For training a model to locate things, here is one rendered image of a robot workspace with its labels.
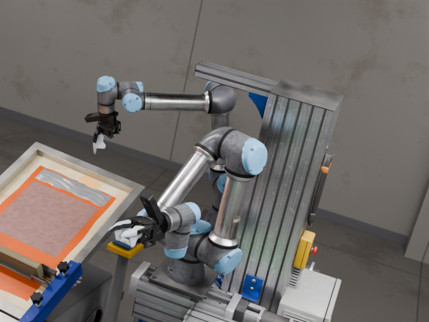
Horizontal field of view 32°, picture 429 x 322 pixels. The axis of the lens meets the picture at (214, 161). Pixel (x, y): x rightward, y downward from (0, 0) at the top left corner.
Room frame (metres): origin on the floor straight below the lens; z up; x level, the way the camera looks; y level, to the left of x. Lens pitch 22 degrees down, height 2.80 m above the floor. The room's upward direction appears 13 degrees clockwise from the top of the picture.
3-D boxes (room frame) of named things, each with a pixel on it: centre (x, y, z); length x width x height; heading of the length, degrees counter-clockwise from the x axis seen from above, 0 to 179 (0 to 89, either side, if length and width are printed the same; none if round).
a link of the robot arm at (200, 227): (2.54, 0.01, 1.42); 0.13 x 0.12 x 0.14; 54
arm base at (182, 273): (2.54, 0.01, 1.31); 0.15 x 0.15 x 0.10
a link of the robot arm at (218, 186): (3.03, -0.09, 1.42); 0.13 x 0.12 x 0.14; 15
